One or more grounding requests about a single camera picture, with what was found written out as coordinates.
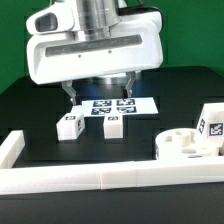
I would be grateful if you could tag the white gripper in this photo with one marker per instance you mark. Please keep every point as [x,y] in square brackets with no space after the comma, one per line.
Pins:
[73,40]

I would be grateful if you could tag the white round stool seat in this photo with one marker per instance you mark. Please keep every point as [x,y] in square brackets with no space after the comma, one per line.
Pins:
[183,143]

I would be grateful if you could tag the white marker tag sheet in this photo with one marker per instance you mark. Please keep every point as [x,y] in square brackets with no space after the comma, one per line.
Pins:
[128,106]

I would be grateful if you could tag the white U-shaped fence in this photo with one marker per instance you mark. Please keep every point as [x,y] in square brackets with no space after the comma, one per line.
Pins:
[99,176]

